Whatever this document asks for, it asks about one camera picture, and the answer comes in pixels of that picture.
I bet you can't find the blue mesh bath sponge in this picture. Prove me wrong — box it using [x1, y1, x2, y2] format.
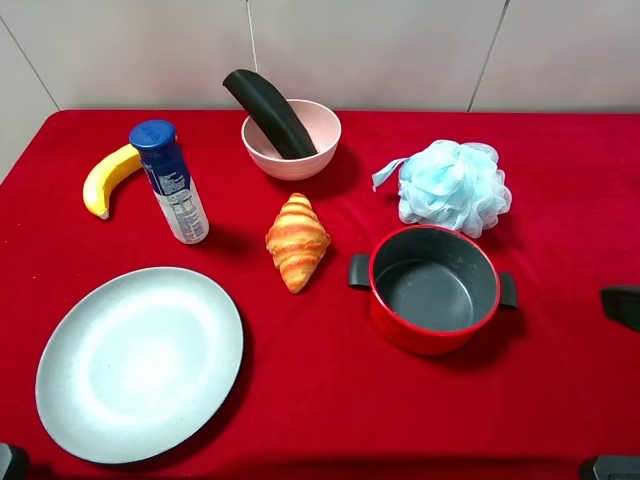
[372, 139, 512, 238]

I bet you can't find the black base corner left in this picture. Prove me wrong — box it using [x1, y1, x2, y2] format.
[0, 443, 29, 480]

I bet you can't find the toy croissant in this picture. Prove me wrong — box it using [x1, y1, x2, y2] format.
[265, 193, 331, 294]

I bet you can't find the black base corner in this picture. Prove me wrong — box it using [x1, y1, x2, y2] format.
[0, 443, 29, 480]
[579, 455, 640, 480]

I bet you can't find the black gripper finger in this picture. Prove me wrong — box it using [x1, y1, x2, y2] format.
[600, 285, 640, 332]

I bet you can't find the red velvet tablecloth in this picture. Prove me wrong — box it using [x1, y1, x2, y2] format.
[1, 110, 639, 479]

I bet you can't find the yellow banana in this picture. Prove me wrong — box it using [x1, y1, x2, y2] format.
[83, 144, 142, 220]

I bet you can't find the pink plastic bowl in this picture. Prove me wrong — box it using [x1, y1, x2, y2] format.
[241, 99, 342, 181]

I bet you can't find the red pot with black handles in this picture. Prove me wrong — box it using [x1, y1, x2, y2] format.
[347, 225, 518, 356]

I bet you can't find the black base corner right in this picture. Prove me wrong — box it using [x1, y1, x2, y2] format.
[579, 455, 640, 480]

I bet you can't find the black curved case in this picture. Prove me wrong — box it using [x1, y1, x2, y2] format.
[222, 69, 317, 159]

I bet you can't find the grey round plate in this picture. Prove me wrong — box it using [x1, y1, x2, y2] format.
[35, 267, 244, 464]

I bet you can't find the blue capped spray can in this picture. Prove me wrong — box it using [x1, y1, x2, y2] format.
[129, 119, 209, 244]

